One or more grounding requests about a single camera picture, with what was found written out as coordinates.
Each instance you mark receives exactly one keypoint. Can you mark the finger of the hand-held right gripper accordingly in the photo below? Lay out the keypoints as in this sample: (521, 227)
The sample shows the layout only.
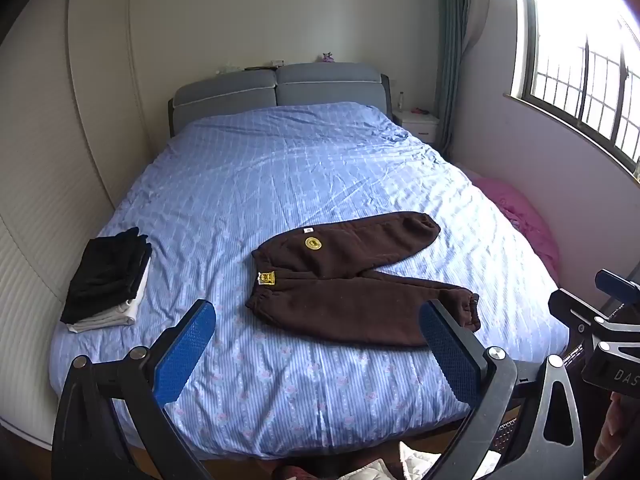
(617, 285)
(570, 310)

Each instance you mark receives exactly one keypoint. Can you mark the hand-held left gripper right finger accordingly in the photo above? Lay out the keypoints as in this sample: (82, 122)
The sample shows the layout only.
(450, 357)

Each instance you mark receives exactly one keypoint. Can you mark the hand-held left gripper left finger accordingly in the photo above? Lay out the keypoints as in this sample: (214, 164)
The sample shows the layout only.
(182, 352)

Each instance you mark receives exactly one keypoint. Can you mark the brown pants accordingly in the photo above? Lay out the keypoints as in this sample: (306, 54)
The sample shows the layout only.
(350, 305)

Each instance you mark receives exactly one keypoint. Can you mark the person's right hand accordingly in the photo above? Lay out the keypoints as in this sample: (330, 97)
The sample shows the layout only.
(620, 425)

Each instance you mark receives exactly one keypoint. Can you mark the white folded garment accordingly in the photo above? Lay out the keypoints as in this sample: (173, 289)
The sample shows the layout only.
(112, 319)

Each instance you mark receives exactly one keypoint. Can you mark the pink blanket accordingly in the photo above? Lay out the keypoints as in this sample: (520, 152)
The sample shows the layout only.
(525, 220)

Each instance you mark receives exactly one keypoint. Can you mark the black folded garment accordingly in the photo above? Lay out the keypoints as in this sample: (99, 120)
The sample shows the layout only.
(105, 275)

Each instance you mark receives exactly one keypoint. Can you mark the white quilted cloth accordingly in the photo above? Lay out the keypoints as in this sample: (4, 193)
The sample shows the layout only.
(420, 464)

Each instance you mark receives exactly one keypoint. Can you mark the blue striped floral bedsheet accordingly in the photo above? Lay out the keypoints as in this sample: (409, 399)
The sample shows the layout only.
(300, 170)

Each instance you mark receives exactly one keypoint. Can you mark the barred window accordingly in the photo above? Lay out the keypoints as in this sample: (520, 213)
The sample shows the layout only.
(575, 60)

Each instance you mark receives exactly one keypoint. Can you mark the white nightstand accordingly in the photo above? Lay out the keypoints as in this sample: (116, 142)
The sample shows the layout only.
(419, 122)

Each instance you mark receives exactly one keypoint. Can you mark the small red item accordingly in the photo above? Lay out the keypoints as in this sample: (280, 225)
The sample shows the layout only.
(419, 109)

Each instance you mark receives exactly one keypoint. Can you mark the white wardrobe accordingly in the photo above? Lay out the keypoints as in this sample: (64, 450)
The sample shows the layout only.
(75, 110)

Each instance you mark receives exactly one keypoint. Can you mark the green curtain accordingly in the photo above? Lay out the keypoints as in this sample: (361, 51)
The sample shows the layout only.
(452, 35)

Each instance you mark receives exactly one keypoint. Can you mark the grey padded headboard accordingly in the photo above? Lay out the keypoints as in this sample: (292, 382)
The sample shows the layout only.
(325, 82)

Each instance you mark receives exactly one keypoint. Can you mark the small pink toy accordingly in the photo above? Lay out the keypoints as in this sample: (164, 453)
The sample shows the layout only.
(328, 57)

